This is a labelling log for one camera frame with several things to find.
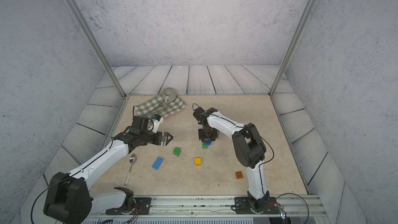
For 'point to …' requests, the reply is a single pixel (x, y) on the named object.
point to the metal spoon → (132, 160)
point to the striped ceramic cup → (168, 95)
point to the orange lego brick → (239, 174)
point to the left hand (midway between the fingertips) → (168, 135)
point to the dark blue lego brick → (208, 143)
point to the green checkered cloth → (158, 105)
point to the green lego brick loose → (176, 151)
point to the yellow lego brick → (198, 162)
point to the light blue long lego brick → (157, 163)
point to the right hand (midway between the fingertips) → (206, 141)
